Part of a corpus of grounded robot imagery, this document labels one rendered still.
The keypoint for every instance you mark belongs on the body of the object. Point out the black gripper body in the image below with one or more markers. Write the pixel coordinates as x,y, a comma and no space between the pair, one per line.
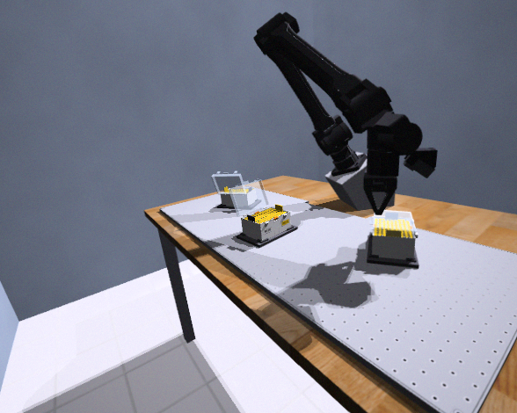
372,176

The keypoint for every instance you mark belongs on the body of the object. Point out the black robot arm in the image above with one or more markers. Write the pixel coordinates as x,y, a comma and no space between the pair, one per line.
387,130

